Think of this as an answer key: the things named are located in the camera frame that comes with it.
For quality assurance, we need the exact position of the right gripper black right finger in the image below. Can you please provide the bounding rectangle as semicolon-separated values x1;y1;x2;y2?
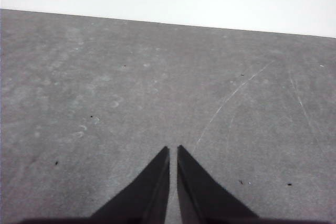
177;144;260;219

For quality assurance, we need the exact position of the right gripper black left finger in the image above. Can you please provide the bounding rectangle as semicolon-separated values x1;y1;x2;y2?
90;146;171;219

